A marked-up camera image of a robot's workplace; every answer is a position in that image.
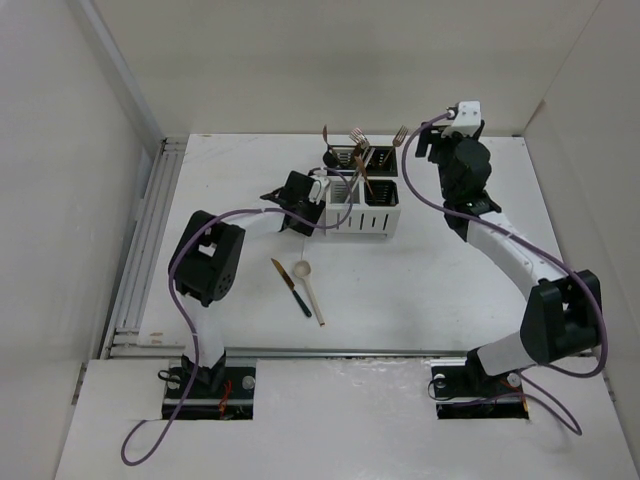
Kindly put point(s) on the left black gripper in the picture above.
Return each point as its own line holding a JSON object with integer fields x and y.
{"x": 313, "y": 209}

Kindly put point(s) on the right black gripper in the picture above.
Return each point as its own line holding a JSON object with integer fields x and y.
{"x": 429, "y": 136}

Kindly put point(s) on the rose gold fork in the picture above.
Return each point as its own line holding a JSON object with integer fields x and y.
{"x": 397, "y": 141}

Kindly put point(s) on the black spoon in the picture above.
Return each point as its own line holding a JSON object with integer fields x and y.
{"x": 331, "y": 160}

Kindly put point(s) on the dark wooden fork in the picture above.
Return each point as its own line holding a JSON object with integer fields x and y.
{"x": 368, "y": 149}

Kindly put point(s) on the gold fork dark handle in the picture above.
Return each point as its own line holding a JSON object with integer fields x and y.
{"x": 360, "y": 149}

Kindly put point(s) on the silver metal chopstick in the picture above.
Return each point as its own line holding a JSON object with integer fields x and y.
{"x": 360, "y": 173}
{"x": 353, "y": 187}

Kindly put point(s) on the white ceramic soup spoon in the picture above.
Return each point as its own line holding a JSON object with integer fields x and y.
{"x": 302, "y": 270}

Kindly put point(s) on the silver fork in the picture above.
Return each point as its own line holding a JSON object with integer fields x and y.
{"x": 359, "y": 138}

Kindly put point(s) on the copper knife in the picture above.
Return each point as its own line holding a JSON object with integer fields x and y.
{"x": 364, "y": 175}

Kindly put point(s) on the gold knife dark handle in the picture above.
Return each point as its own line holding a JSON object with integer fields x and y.
{"x": 290, "y": 284}

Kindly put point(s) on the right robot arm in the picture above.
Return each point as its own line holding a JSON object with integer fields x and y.
{"x": 563, "y": 313}

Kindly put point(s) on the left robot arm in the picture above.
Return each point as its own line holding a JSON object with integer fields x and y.
{"x": 204, "y": 265}

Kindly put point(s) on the black rear utensil holder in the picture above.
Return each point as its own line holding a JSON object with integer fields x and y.
{"x": 379, "y": 161}

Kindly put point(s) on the white front utensil holder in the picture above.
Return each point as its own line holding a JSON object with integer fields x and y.
{"x": 367, "y": 216}

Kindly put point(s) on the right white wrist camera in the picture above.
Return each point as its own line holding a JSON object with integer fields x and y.
{"x": 465, "y": 119}

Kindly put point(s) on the aluminium frame rail left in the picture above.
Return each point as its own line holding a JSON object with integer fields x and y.
{"x": 120, "y": 338}

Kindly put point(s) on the aluminium front rail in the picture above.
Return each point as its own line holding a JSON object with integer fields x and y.
{"x": 299, "y": 353}

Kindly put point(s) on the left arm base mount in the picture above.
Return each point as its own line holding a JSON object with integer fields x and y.
{"x": 224, "y": 392}

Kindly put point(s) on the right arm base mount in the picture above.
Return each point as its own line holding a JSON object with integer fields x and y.
{"x": 459, "y": 395}

